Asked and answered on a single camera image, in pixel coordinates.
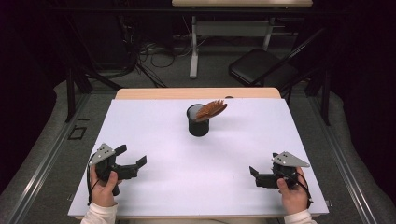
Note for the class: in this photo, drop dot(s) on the black metal stand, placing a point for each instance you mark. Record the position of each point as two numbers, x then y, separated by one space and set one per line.
70 93

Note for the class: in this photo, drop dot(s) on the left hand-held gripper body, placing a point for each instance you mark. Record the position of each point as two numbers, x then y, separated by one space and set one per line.
104 161

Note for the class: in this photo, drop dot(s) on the light wooden table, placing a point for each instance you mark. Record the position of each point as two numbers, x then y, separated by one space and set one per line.
193 92

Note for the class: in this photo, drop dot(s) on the person's left hand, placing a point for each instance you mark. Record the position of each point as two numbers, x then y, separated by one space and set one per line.
102 193

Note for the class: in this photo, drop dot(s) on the black folding chair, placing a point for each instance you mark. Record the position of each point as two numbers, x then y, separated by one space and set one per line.
258 65

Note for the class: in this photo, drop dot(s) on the white-legged desk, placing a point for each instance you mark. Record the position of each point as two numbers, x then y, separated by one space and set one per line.
230 28

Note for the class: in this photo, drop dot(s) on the metal floor rail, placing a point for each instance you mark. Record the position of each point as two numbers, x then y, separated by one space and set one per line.
46 158
342 161

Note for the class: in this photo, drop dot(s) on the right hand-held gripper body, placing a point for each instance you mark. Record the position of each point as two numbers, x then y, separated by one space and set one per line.
288 160

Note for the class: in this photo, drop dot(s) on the person's right hand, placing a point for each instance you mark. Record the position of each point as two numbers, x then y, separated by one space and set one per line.
294 197

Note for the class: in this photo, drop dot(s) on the brown wooden hairbrush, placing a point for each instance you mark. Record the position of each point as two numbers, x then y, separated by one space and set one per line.
211 110

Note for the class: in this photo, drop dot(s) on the white table cover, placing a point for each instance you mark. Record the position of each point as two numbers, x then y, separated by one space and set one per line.
174 161

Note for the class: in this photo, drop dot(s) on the black mesh pen holder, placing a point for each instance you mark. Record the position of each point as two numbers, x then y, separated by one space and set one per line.
198 127

